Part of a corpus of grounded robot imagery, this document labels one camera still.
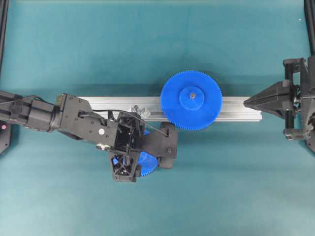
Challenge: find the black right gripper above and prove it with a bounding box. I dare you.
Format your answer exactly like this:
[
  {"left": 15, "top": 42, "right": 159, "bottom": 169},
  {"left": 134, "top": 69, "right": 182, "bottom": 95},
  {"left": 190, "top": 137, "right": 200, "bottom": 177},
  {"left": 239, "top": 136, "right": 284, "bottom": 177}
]
[{"left": 244, "top": 58, "right": 308, "bottom": 141}]

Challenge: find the silver aluminium extrusion rail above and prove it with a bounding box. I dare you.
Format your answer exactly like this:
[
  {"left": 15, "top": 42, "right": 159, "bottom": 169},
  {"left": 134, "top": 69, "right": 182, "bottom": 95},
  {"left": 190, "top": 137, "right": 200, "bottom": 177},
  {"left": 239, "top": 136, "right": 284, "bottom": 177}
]
[{"left": 80, "top": 96, "right": 262, "bottom": 122}]

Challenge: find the black metal frame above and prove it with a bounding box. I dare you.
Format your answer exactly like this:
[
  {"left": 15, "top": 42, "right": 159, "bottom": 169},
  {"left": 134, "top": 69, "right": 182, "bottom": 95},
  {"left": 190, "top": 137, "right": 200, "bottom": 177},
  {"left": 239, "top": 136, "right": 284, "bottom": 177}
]
[{"left": 0, "top": 0, "right": 315, "bottom": 155}]

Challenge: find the large blue gear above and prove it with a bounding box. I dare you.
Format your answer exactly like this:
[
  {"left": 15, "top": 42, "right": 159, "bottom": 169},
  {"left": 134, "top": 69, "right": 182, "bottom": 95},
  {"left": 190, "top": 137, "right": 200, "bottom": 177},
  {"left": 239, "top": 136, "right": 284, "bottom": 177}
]
[{"left": 160, "top": 70, "right": 223, "bottom": 130}]

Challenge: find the small blue gear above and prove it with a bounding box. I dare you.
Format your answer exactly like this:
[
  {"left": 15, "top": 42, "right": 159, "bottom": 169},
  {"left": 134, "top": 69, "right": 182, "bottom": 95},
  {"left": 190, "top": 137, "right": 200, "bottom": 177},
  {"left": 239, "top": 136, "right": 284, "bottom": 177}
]
[{"left": 136, "top": 129, "right": 158, "bottom": 178}]

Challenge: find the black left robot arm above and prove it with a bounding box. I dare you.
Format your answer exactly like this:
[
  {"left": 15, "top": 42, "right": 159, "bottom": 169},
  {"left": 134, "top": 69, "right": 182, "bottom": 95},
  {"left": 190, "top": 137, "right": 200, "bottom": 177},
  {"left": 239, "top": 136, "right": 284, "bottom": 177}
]
[{"left": 0, "top": 91, "right": 178, "bottom": 182}]

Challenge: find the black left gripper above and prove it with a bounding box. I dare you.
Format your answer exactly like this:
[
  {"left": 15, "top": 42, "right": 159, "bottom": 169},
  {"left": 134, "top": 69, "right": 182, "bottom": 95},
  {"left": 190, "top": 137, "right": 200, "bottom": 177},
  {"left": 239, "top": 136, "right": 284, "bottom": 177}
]
[{"left": 108, "top": 112, "right": 175, "bottom": 182}]

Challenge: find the teal table mat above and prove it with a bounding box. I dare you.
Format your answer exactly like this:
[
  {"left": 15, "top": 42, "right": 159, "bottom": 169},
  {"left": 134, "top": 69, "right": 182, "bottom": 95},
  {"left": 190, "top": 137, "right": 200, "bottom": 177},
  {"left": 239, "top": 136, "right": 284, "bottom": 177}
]
[{"left": 0, "top": 0, "right": 315, "bottom": 236}]

